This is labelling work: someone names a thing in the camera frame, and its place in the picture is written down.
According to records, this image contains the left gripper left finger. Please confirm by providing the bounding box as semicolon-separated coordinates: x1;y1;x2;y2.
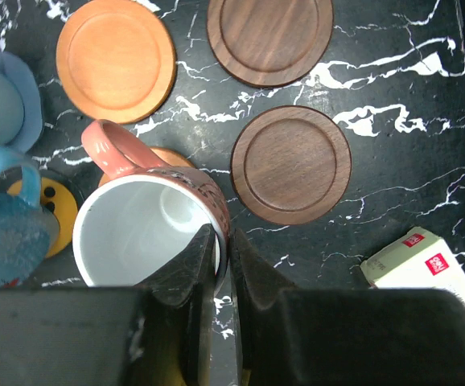
134;224;215;385

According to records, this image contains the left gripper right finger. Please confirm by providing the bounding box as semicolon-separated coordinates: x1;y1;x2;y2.
228;228;296;385

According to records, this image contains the brown white cup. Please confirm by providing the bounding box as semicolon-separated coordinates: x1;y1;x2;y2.
72;120;230;290

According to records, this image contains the dark wooden coaster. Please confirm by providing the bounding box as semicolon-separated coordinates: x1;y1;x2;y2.
207;0;334;88
230;105;352;225

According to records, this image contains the light wooden coaster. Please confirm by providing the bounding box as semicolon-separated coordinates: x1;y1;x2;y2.
56;1;176;123
84;141;195;187

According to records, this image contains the white yellow box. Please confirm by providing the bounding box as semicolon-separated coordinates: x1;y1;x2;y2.
360;227;465;304

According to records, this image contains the orange silicone coaster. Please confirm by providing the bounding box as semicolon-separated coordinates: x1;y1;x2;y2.
6;172;80;259

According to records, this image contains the grey cup white inside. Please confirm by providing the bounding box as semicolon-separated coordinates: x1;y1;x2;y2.
0;146;60;287

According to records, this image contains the blue silicone coaster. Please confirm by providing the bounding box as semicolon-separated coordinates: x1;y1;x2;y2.
0;51;43;152

